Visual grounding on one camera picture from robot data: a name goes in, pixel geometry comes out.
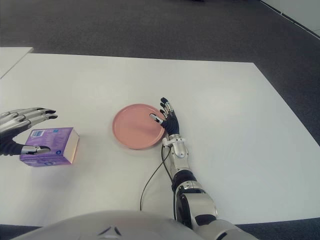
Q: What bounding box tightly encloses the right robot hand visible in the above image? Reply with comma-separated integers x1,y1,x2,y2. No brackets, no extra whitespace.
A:
149,96,181,137

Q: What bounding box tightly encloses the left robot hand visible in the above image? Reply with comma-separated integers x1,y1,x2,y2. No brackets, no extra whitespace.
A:
0,107,59,156

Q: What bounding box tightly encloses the purple tissue paper pack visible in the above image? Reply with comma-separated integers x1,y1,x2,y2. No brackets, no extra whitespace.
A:
19,126,81,168

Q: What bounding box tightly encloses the pink round plate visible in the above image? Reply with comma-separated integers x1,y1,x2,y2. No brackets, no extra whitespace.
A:
112,102,167,151

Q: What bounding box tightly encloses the white side table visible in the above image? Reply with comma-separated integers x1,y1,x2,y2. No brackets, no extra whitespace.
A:
0,46,35,80

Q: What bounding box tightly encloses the grey robot torso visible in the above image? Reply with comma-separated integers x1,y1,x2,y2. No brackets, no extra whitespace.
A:
9,210,198,240

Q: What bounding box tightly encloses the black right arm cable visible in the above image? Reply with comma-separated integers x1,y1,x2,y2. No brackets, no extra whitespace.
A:
139,144,176,212

